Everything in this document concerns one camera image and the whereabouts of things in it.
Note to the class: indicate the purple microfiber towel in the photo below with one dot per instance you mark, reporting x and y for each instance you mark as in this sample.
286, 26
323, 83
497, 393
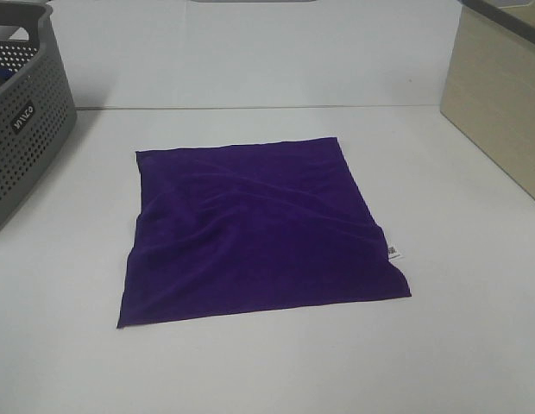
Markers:
245, 228

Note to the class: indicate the beige fabric storage box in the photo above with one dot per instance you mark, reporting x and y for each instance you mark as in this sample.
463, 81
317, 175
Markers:
489, 91

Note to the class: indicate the grey perforated plastic basket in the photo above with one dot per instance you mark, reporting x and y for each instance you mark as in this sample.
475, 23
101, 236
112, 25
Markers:
37, 111

